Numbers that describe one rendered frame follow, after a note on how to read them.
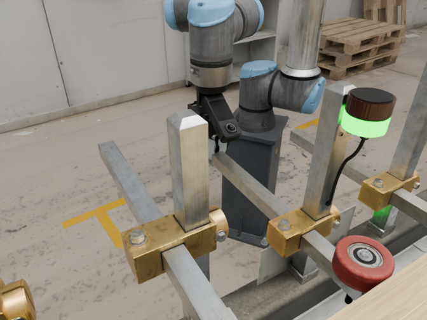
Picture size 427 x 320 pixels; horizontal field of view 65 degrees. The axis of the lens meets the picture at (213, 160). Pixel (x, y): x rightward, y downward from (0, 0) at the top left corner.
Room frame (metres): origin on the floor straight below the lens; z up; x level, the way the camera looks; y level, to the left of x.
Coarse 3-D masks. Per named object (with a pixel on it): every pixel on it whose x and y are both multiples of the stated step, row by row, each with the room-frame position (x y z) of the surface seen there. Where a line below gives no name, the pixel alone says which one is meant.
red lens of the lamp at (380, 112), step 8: (352, 104) 0.41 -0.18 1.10; (360, 104) 0.40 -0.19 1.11; (368, 104) 0.39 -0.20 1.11; (376, 104) 0.39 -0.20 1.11; (384, 104) 0.39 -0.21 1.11; (392, 104) 0.39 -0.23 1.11; (352, 112) 0.40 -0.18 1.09; (360, 112) 0.40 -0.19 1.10; (368, 112) 0.39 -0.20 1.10; (376, 112) 0.39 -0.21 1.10; (384, 112) 0.39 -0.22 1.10; (392, 112) 0.40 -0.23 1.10; (376, 120) 0.39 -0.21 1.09
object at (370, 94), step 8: (360, 88) 0.44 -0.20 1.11; (368, 88) 0.44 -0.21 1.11; (376, 88) 0.44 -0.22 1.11; (352, 96) 0.42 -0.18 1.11; (360, 96) 0.41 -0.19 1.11; (368, 96) 0.41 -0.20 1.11; (376, 96) 0.41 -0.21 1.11; (384, 96) 0.41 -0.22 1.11; (392, 96) 0.41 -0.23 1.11; (368, 120) 0.39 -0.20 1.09; (384, 120) 0.39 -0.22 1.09; (336, 136) 0.43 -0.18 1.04; (344, 136) 0.44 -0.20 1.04; (360, 144) 0.41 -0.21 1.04; (344, 160) 0.43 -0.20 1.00; (336, 176) 0.44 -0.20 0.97; (336, 184) 0.44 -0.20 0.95; (328, 200) 0.45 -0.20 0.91
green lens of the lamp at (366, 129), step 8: (344, 112) 0.42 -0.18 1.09; (344, 120) 0.41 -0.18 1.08; (352, 120) 0.40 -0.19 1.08; (360, 120) 0.39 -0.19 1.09; (344, 128) 0.41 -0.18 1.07; (352, 128) 0.40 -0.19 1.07; (360, 128) 0.39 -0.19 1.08; (368, 128) 0.39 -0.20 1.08; (376, 128) 0.39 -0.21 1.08; (384, 128) 0.39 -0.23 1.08; (360, 136) 0.39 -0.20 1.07; (368, 136) 0.39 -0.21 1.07; (376, 136) 0.39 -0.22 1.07
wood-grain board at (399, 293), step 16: (400, 272) 0.30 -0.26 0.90; (416, 272) 0.30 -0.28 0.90; (384, 288) 0.28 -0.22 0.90; (400, 288) 0.28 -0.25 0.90; (416, 288) 0.28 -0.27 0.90; (352, 304) 0.25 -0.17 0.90; (368, 304) 0.25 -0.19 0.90; (384, 304) 0.25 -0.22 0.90; (400, 304) 0.25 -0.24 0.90; (416, 304) 0.25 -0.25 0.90
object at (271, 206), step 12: (216, 156) 0.66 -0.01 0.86; (228, 156) 0.66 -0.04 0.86; (228, 168) 0.61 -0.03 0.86; (240, 168) 0.61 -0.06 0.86; (240, 180) 0.57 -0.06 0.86; (252, 180) 0.57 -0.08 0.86; (252, 192) 0.53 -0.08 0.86; (264, 192) 0.53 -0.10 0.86; (264, 204) 0.50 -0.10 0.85; (276, 204) 0.49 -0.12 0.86; (276, 216) 0.47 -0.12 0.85; (312, 240) 0.40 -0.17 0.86; (324, 240) 0.40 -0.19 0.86; (312, 252) 0.38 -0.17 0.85; (324, 252) 0.37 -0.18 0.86; (324, 264) 0.36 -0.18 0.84; (336, 276) 0.34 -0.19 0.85; (348, 288) 0.32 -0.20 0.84
